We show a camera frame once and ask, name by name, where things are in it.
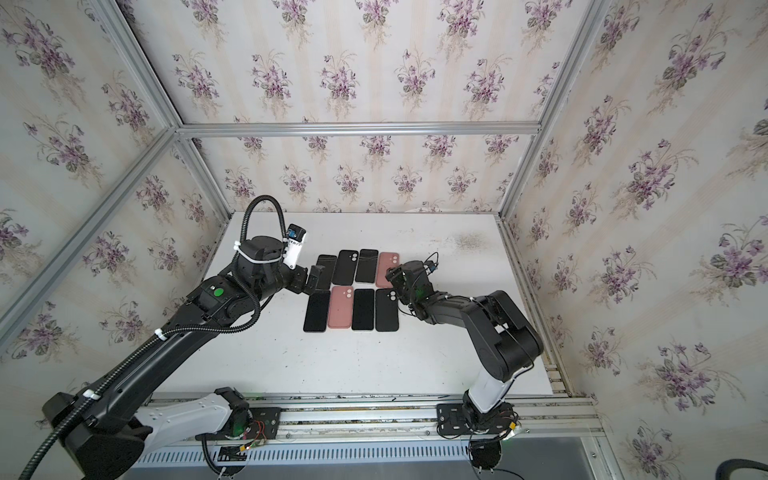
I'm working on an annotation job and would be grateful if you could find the black phone case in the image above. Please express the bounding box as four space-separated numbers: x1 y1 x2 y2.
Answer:
375 289 399 332
332 250 359 286

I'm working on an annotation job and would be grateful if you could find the pink phone case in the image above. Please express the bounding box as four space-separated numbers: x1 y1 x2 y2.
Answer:
375 252 400 289
327 286 354 329

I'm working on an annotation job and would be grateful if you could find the black phone pink edge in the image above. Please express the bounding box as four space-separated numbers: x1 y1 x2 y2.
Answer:
355 249 379 284

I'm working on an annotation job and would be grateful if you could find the black pad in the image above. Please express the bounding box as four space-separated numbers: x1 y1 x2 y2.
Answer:
351 289 375 331

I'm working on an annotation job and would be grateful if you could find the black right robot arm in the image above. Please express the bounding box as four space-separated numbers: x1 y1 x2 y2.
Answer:
385 260 544 438

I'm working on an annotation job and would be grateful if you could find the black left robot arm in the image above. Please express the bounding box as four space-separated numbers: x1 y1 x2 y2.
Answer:
20 224 320 479

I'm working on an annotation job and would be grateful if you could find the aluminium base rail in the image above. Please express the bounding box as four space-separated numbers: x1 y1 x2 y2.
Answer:
104 392 604 448

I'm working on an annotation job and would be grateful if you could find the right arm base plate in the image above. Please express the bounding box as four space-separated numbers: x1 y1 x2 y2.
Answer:
436 402 519 439

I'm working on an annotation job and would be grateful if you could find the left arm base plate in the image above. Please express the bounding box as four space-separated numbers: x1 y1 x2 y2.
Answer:
194 407 282 441

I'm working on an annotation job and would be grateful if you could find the aluminium frame top bar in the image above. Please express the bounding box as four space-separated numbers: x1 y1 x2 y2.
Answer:
176 121 541 139

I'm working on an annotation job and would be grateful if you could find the black corrugated cable conduit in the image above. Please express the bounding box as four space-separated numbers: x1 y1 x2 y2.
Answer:
17 194 289 480

